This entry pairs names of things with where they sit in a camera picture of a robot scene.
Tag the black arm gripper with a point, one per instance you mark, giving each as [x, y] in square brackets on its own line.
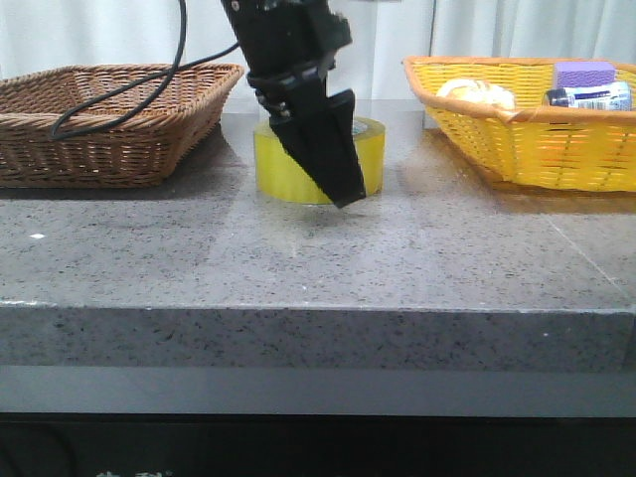
[289, 47]

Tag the purple foam block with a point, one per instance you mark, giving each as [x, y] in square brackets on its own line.
[583, 74]

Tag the yellow wicker basket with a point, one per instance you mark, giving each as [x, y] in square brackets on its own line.
[533, 145]

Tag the yellow tape roll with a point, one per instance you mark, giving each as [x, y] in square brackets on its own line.
[279, 176]

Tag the brown wicker basket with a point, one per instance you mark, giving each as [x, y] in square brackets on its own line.
[53, 134]

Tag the white curtain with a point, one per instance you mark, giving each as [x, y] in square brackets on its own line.
[43, 35]

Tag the blue labelled bottle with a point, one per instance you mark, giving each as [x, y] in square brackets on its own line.
[614, 96]

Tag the bread roll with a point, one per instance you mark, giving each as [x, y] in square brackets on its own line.
[478, 91]

